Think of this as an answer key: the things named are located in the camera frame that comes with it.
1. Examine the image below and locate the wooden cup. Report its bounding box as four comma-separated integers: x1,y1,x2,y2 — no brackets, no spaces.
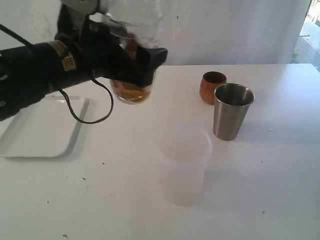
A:
199,71,227,105

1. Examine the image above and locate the clear plastic shaker cup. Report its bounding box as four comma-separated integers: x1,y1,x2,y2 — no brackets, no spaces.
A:
103,0,165,105

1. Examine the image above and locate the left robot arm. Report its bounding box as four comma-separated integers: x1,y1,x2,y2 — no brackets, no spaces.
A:
0,0,168,120

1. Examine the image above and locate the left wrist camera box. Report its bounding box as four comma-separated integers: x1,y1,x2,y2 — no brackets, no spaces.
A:
61,0,110,15

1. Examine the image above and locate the brown food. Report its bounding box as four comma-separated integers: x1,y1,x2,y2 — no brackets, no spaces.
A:
110,79,152,105

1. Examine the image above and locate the white rectangular tray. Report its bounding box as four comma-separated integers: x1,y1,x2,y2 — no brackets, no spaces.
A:
0,96,82,158

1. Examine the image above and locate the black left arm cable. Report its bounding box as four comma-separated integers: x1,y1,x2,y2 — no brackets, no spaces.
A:
0,23,115,125

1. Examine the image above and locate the stainless steel cup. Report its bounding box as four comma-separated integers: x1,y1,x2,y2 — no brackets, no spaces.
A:
213,83,255,141

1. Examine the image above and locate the translucent plastic container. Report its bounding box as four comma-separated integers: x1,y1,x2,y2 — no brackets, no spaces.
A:
155,123,213,206

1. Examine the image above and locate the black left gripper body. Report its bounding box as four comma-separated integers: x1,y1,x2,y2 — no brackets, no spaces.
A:
56,4,139,84

